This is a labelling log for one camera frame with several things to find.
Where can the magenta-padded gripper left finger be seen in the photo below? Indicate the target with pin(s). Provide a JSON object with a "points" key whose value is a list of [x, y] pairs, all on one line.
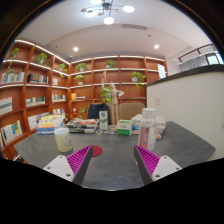
{"points": [[60, 165]]}

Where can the black curtain rail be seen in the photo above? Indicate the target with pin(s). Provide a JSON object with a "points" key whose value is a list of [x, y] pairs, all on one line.
{"points": [[196, 51]]}

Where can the stack of dark books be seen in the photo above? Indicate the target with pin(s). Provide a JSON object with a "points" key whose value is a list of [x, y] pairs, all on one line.
{"points": [[81, 125]]}

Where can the wooden artist mannequin figure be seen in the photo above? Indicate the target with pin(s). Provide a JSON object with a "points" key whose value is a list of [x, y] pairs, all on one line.
{"points": [[114, 98]]}

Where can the white wall switch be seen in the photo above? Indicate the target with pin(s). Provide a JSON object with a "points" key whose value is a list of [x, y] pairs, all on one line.
{"points": [[158, 100]]}

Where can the grey sheer curtain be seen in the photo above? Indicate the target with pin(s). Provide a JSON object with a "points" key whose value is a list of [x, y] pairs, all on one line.
{"points": [[195, 62]]}

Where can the ceiling air vent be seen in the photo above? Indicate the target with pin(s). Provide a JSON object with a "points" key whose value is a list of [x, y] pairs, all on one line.
{"points": [[134, 27]]}

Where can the white cup with yellow-green stripes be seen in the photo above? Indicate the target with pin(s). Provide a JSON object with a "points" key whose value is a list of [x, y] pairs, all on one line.
{"points": [[62, 140]]}

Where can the tall green-white carton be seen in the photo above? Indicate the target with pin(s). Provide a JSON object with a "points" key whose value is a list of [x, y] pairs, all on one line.
{"points": [[103, 120]]}

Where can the wooden wall shelf unit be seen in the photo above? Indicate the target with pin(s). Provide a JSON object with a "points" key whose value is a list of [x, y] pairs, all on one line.
{"points": [[83, 90]]}

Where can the branched ceiling lamp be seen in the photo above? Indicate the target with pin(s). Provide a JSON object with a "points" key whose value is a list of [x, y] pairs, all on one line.
{"points": [[108, 20]]}

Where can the beige chair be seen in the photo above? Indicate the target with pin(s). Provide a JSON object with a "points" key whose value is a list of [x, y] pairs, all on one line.
{"points": [[130, 110]]}

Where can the small round printed badge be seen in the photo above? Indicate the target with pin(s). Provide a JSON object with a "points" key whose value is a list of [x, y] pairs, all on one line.
{"points": [[99, 131], [110, 132], [159, 135]]}

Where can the small green-white box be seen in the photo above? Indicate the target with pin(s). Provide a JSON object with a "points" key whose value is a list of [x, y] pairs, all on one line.
{"points": [[124, 128]]}

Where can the stack of white books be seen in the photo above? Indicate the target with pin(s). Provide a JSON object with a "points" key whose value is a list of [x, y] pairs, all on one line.
{"points": [[135, 120]]}

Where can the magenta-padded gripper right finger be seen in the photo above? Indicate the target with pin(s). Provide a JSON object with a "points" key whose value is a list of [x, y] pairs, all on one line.
{"points": [[165, 165]]}

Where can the stack of colourful books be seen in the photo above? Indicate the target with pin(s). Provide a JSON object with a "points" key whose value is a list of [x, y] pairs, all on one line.
{"points": [[50, 124]]}

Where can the round recessed ceiling light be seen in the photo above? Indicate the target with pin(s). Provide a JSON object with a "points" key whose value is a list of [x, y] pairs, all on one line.
{"points": [[75, 49], [156, 46]]}

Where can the clear plastic water bottle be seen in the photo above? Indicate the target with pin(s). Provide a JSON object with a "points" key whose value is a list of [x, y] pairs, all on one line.
{"points": [[147, 133]]}

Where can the white partition with dark top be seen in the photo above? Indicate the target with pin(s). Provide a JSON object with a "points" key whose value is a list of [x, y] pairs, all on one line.
{"points": [[190, 106]]}

